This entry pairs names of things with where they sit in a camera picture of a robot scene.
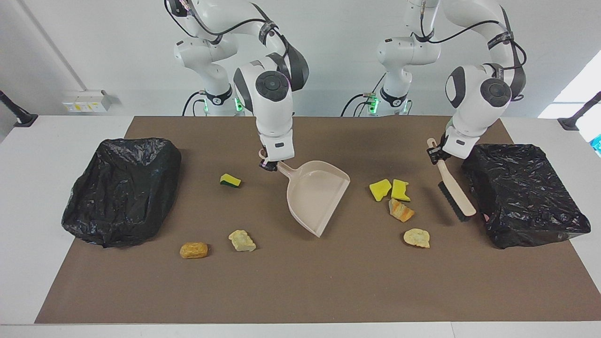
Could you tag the orange striped bread roll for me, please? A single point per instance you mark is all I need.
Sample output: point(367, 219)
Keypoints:
point(400, 211)

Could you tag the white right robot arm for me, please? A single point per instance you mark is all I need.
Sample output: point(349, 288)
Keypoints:
point(272, 112)

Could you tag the black stand clamp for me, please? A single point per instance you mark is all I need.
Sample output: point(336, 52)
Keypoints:
point(16, 115)
point(577, 117)

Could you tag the beige brush black bristles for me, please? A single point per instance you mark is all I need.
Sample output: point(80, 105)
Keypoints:
point(458, 197)

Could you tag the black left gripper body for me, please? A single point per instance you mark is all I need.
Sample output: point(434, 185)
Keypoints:
point(440, 149)

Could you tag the pale round bread piece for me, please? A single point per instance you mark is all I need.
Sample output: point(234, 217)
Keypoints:
point(416, 238)

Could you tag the notched yellow sponge piece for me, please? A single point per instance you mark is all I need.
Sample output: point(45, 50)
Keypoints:
point(400, 190)

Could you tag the brown bread nugget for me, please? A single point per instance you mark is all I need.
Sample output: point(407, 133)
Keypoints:
point(193, 250)

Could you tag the white wall socket box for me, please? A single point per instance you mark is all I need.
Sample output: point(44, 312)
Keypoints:
point(84, 102)

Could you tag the yellow sponge wedge piece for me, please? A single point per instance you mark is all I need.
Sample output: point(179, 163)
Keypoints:
point(379, 190)

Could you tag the beige plastic dustpan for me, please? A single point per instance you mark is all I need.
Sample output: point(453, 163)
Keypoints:
point(319, 192)

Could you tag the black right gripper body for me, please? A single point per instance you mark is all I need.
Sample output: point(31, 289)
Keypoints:
point(273, 162)

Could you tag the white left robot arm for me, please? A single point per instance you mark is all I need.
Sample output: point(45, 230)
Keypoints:
point(469, 103)

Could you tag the brown table mat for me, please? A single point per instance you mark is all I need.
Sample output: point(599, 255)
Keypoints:
point(281, 291)

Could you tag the black bag-lined bin pink spot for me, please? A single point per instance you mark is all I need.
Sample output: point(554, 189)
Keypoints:
point(521, 197)

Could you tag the yellow sponge green backing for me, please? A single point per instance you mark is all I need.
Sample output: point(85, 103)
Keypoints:
point(230, 180)

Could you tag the black bag-lined trash bin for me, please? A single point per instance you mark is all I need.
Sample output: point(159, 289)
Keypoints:
point(122, 192)

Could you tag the teal object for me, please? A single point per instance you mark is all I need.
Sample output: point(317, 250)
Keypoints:
point(597, 144)

